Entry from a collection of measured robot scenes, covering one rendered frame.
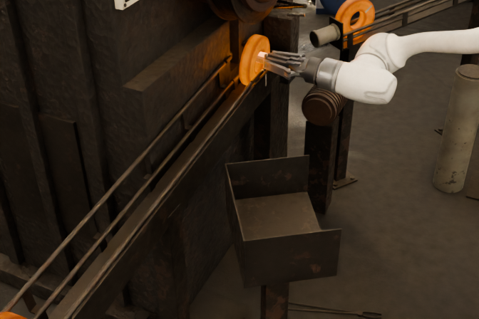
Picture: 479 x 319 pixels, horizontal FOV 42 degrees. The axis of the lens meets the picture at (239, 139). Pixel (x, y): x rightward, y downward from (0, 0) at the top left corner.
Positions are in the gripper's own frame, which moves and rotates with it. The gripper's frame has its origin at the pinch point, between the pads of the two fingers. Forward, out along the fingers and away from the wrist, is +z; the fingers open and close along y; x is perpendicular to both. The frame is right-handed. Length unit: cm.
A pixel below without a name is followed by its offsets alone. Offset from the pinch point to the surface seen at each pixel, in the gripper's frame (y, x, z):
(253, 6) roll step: -11.7, 20.8, -3.7
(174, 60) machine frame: -31.9, 11.3, 8.3
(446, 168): 58, -61, -59
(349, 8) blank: 45.4, 0.8, -14.5
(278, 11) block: 23.4, 4.3, 2.9
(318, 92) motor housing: 24.3, -21.9, -13.3
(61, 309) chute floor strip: -90, -17, 2
